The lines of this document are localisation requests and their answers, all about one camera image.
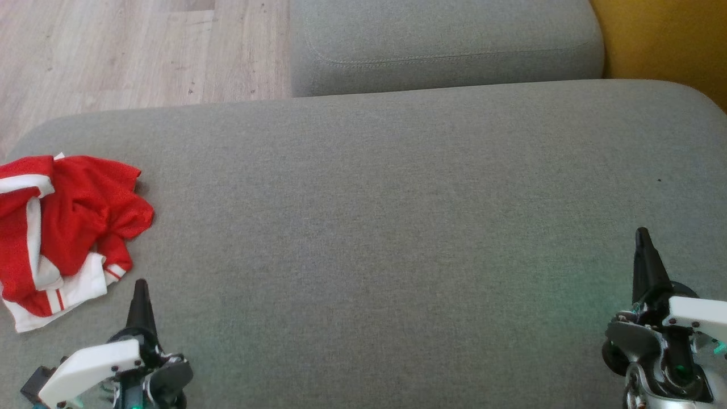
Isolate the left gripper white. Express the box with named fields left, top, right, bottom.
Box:
left=37, top=278, right=194, bottom=409

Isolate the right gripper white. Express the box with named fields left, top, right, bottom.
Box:
left=601, top=227, right=727, bottom=401

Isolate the red polo shirt white collar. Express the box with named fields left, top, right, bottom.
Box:
left=0, top=152, right=155, bottom=334

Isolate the grey fabric sofa seat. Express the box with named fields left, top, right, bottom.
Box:
left=0, top=79, right=727, bottom=409

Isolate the grey sofa backrest cushion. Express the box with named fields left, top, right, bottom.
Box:
left=290, top=0, right=605, bottom=98

